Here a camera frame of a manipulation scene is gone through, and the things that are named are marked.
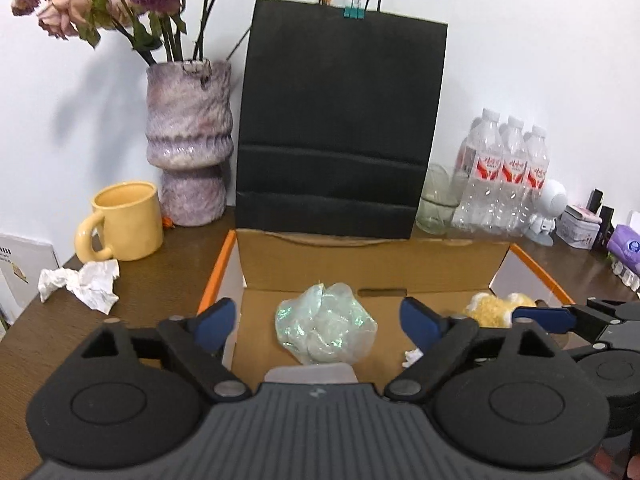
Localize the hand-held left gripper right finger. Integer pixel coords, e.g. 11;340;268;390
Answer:
384;296;566;403

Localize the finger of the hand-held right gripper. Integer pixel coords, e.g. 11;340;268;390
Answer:
511;298;640;347

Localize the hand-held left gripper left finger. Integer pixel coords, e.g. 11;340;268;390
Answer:
80;297;252;402

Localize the yellow and white plush toy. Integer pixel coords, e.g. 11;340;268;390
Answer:
464;291;538;328

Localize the iridescent plastic wrap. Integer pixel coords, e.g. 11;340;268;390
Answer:
274;282;377;367

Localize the orange cardboard box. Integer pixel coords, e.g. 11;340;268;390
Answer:
197;228;576;383

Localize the floral tin box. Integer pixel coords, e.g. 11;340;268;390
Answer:
556;205;601;250

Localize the clear blister pack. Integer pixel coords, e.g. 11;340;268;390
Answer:
611;257;640;292

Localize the purple tissue pack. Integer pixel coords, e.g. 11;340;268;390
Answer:
606;224;640;263

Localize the small black box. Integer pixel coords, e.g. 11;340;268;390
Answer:
596;206;616;252

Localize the white astronaut figurine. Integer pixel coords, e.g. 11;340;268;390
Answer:
527;179;568;247

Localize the crumpled white tissue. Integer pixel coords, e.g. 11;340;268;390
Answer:
38;259;121;315

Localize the yellow mug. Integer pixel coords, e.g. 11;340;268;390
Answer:
75;181;165;262

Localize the clear water bottle red label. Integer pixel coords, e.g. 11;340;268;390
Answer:
500;116;529;236
454;130;478;196
457;108;505;233
522;125;551;233

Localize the white booklet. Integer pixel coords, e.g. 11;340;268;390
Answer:
0;232;61;328

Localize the purple ceramic vase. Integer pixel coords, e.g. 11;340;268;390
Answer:
145;59;235;227

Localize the black paper bag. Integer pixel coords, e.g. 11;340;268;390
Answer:
235;0;448;241

